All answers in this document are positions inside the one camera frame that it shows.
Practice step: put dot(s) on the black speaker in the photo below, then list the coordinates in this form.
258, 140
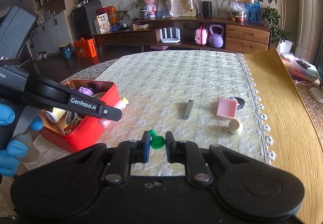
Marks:
207, 11

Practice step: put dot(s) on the red metal tin box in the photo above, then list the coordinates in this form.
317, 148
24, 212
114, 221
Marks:
88, 130

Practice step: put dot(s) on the black mini fridge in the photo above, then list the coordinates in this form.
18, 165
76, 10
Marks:
84, 18

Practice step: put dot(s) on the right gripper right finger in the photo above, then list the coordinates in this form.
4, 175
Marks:
188, 154

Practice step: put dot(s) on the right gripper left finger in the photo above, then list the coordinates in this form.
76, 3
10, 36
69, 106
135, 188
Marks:
126, 154

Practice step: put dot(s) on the cream small knob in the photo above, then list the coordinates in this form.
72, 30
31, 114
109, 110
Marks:
235, 127

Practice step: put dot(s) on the green small knob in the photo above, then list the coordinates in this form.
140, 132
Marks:
157, 141

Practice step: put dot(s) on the white round coaster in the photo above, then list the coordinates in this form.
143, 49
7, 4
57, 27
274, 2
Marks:
316, 94

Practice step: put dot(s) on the white router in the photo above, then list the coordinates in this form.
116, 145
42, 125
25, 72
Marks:
170, 35

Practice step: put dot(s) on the black clear round case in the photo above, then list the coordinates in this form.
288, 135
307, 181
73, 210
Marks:
240, 102

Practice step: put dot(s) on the gold jar lid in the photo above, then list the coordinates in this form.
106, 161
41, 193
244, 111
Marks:
99, 95

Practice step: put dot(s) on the pink plush doll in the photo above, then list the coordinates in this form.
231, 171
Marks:
151, 8

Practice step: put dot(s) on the blue trash bin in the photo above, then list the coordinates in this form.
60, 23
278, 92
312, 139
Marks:
66, 50

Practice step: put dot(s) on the yellow woven placemat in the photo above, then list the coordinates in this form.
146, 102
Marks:
296, 141

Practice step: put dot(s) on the pink toy case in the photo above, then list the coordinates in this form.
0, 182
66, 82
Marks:
201, 35

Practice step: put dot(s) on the cream quilted table mat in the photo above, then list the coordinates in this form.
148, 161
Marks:
159, 84

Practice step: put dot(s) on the purple kettlebell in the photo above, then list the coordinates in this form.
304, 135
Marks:
216, 39

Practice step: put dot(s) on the silver nail clipper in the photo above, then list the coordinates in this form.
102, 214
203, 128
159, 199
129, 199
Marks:
188, 109

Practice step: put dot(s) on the wooden tv console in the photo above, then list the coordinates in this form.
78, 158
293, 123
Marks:
237, 37

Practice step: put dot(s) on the white sunglasses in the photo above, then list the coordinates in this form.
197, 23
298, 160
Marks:
72, 120

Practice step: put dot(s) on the wooden wall cabinet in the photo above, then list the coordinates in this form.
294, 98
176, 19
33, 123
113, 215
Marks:
54, 26

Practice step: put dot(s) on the purple spiky toy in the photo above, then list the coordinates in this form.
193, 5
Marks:
86, 91

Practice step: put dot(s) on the pink ribbed card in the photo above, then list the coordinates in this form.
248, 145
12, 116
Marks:
227, 108

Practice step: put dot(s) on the orange gift bag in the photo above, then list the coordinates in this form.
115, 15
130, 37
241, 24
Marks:
85, 48

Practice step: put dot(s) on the white yellow bottle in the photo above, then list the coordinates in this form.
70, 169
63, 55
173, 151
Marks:
55, 115

